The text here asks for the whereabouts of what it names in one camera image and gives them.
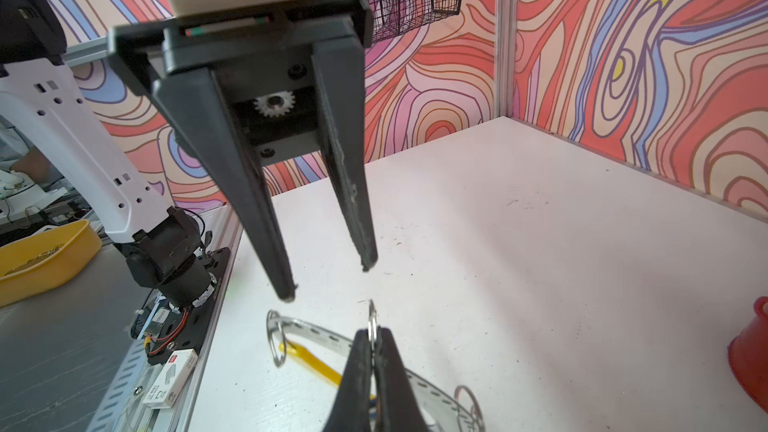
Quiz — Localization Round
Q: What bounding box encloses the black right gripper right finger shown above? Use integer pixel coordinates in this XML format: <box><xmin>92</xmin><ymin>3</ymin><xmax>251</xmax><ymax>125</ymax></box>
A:
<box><xmin>372</xmin><ymin>327</ymin><xmax>428</xmax><ymax>432</ymax></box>

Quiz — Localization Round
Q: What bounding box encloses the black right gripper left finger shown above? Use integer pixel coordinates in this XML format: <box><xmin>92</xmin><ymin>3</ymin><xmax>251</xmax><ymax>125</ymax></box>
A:
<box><xmin>323</xmin><ymin>329</ymin><xmax>372</xmax><ymax>432</ymax></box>

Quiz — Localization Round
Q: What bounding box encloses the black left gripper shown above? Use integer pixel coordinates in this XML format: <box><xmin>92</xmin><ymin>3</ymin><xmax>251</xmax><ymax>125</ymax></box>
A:
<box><xmin>107</xmin><ymin>0</ymin><xmax>378</xmax><ymax>302</ymax></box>

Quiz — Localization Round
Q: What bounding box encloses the silver metal keyring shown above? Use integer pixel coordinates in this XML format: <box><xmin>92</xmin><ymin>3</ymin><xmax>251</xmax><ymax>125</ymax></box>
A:
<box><xmin>266</xmin><ymin>303</ymin><xmax>487</xmax><ymax>431</ymax></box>

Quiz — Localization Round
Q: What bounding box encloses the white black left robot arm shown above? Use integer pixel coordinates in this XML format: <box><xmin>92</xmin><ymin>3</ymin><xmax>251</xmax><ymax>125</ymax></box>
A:
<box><xmin>1</xmin><ymin>0</ymin><xmax>378</xmax><ymax>309</ymax></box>

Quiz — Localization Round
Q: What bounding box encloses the small white red box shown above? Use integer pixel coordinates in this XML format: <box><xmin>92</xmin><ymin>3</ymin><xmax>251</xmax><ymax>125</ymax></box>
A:
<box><xmin>142</xmin><ymin>349</ymin><xmax>198</xmax><ymax>410</ymax></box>

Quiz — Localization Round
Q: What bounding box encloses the yellow plastic tray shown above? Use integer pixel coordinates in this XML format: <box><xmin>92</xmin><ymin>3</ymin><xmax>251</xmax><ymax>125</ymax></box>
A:
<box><xmin>1</xmin><ymin>220</ymin><xmax>102</xmax><ymax>307</ymax></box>

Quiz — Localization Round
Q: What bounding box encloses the red pencil cup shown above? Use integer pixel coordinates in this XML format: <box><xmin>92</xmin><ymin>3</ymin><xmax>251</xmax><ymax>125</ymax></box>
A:
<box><xmin>728</xmin><ymin>296</ymin><xmax>768</xmax><ymax>412</ymax></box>

